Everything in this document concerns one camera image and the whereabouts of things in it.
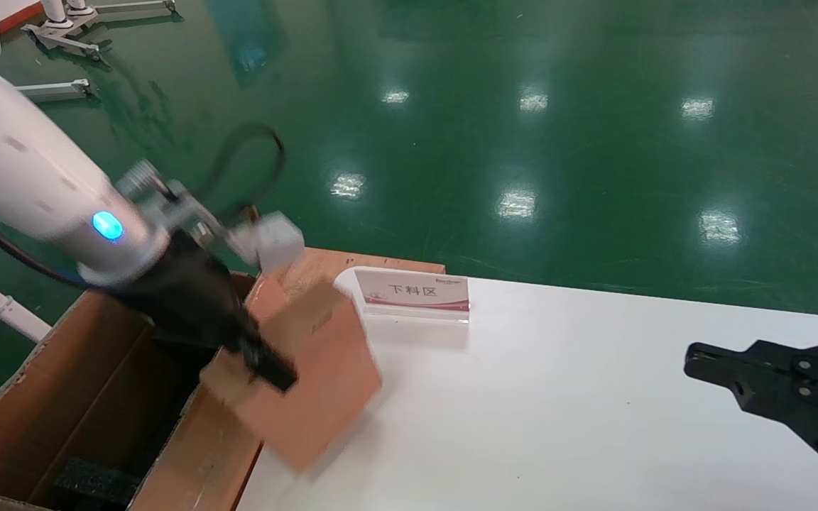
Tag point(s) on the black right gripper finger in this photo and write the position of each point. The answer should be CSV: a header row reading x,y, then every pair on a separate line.
x,y
799,390

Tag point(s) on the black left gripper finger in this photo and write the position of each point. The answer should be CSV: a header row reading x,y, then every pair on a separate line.
x,y
270,365

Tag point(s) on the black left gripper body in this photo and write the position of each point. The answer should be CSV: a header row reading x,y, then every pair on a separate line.
x,y
192,298

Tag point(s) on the small cardboard box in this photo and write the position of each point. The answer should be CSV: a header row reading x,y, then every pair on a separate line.
x,y
317,383

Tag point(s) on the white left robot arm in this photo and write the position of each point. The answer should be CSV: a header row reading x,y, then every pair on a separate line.
x,y
18,163

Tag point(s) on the large open cardboard box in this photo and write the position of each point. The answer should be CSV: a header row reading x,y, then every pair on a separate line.
x,y
89,383

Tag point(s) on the white and red table sign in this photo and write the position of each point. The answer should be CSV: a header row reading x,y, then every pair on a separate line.
x,y
412,291

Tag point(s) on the black foam pad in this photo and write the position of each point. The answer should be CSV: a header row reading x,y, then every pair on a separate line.
x,y
96,482

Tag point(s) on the white metal stand base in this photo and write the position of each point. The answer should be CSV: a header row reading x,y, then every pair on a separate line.
x,y
68,39

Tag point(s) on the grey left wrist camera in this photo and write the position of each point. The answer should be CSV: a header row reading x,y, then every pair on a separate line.
x,y
274,241

